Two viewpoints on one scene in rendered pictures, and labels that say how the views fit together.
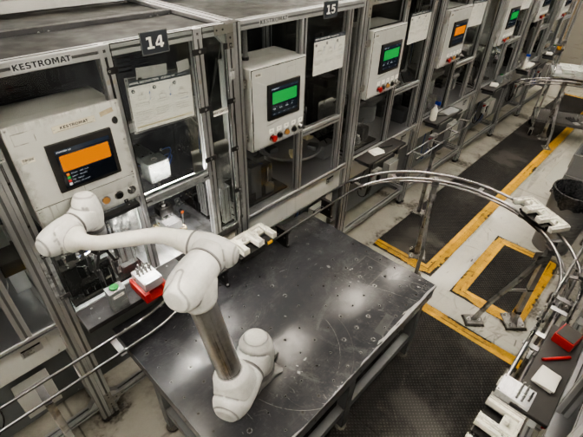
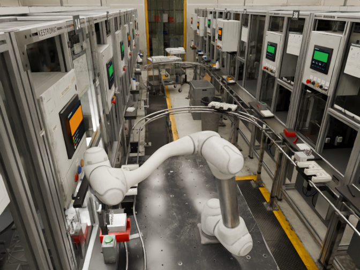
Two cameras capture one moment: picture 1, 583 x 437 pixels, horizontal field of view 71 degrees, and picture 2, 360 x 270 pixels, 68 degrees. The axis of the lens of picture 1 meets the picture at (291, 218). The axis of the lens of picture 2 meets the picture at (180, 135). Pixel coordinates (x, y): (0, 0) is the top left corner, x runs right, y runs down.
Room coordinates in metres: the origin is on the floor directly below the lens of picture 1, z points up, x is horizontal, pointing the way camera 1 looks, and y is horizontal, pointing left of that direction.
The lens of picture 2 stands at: (0.37, 1.31, 2.09)
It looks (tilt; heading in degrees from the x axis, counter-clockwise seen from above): 26 degrees down; 311
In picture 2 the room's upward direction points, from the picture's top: straight up
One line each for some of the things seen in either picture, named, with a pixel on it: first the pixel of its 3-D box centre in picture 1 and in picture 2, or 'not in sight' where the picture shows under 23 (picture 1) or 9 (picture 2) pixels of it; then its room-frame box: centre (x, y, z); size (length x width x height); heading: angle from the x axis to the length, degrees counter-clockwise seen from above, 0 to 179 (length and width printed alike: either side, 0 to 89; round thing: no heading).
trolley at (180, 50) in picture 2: not in sight; (175, 64); (6.02, -4.92, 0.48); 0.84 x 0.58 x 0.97; 145
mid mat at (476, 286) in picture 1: (507, 277); not in sight; (2.49, -1.84, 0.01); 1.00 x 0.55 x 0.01; 137
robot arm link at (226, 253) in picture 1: (214, 251); (205, 142); (1.10, 0.28, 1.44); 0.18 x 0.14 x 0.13; 72
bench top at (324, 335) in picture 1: (284, 308); (179, 201); (1.52, 0.02, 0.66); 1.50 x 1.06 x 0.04; 137
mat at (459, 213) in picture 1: (520, 152); (158, 102); (4.81, -2.96, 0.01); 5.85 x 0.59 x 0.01; 137
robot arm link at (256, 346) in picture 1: (255, 351); (214, 215); (1.10, 0.14, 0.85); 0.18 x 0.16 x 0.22; 162
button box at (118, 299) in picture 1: (115, 295); (107, 248); (1.30, 0.82, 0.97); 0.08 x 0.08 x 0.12; 47
